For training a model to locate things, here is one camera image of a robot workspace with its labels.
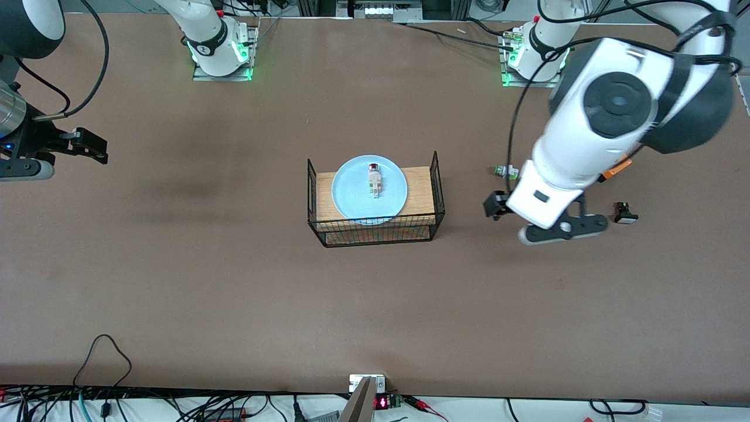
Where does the light blue round plate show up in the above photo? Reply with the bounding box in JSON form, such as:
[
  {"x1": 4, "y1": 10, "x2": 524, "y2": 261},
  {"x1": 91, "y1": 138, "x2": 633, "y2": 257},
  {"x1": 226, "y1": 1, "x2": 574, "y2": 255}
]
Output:
[{"x1": 331, "y1": 154, "x2": 409, "y2": 227}]

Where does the control box with white lights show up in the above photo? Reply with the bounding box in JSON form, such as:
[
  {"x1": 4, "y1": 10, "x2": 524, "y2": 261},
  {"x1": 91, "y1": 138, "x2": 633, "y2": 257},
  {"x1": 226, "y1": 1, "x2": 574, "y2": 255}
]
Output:
[{"x1": 336, "y1": 0, "x2": 424, "y2": 23}]

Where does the black power adapter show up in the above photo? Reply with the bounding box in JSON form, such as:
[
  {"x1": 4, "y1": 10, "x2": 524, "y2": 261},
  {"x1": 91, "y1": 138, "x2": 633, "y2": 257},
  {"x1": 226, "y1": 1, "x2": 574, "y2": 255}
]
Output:
[{"x1": 201, "y1": 407, "x2": 248, "y2": 422}]

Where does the black wire rack wooden shelf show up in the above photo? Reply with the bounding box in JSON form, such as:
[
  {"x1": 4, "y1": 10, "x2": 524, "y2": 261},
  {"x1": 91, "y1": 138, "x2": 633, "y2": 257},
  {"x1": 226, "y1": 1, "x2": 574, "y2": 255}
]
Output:
[{"x1": 307, "y1": 151, "x2": 446, "y2": 249}]

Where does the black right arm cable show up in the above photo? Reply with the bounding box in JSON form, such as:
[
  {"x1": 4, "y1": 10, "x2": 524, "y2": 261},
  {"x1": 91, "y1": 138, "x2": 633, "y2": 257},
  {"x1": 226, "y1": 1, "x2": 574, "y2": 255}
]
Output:
[{"x1": 9, "y1": 0, "x2": 111, "y2": 122}]

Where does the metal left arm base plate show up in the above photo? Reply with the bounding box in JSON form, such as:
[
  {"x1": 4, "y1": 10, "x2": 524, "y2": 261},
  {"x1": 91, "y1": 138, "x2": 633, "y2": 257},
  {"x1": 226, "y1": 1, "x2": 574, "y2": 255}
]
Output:
[{"x1": 500, "y1": 29, "x2": 564, "y2": 89}]

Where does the orange button enclosure box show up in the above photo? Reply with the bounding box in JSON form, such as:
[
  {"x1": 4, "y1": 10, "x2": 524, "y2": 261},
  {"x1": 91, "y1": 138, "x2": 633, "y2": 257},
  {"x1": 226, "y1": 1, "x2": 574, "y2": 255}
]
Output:
[{"x1": 599, "y1": 155, "x2": 634, "y2": 181}]

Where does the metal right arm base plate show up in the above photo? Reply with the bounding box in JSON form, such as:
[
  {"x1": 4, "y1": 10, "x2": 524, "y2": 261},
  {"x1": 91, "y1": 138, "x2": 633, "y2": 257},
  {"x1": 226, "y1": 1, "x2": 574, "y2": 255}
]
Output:
[{"x1": 192, "y1": 23, "x2": 258, "y2": 82}]

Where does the long black table cable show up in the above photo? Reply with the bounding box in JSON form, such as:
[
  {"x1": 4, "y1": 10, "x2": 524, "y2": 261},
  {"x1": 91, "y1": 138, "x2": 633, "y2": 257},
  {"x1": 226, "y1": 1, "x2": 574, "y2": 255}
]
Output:
[{"x1": 403, "y1": 21, "x2": 517, "y2": 51}]

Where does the thin black looped cable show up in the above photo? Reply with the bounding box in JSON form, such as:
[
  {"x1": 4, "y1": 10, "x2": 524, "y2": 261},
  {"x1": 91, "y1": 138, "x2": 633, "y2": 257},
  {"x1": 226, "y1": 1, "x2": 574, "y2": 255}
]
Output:
[{"x1": 73, "y1": 333, "x2": 133, "y2": 389}]

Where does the red clip lead cable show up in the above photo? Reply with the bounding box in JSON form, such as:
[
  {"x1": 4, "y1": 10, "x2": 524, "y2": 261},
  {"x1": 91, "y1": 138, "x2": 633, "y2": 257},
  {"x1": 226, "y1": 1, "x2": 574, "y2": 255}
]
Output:
[{"x1": 403, "y1": 396, "x2": 451, "y2": 422}]

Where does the white metal camera bracket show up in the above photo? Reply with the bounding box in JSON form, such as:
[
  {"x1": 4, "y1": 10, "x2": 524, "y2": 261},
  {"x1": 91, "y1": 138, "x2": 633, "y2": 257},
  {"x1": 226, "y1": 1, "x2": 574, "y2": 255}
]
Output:
[{"x1": 349, "y1": 373, "x2": 387, "y2": 394}]

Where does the black coiled cable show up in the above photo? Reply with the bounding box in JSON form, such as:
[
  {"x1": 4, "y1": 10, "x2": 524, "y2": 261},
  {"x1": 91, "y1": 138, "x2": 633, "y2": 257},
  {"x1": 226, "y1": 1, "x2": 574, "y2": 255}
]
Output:
[{"x1": 588, "y1": 398, "x2": 649, "y2": 415}]

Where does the grey metal camera bar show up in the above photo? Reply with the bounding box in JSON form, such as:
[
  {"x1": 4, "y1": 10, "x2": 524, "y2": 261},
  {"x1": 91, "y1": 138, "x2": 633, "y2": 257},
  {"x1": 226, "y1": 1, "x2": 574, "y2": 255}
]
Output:
[{"x1": 338, "y1": 377, "x2": 376, "y2": 422}]

